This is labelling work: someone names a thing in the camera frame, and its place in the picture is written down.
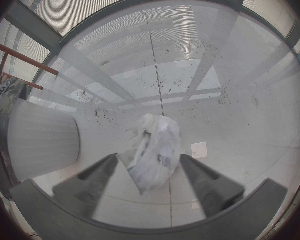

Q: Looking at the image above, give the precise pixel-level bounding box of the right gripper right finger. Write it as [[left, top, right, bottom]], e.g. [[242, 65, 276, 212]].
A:
[[180, 154, 245, 220]]

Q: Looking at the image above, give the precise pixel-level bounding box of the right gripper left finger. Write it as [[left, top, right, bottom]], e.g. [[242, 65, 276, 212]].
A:
[[52, 153, 119, 220]]

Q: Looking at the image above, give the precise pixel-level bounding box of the black plastic bag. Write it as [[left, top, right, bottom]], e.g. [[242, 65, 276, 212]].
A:
[[0, 78, 28, 201]]

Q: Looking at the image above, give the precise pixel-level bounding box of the white trash bin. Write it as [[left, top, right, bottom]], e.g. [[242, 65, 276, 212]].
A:
[[7, 98, 80, 182]]

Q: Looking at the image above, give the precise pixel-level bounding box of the clear printed wrapper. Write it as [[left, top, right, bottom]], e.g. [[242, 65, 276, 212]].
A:
[[118, 113, 183, 195]]

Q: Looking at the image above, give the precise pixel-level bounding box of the white chair with wooden legs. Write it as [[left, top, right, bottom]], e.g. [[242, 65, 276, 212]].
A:
[[0, 40, 59, 89]]

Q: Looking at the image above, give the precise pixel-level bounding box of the window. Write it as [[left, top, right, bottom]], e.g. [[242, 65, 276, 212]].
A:
[[0, 0, 300, 69]]

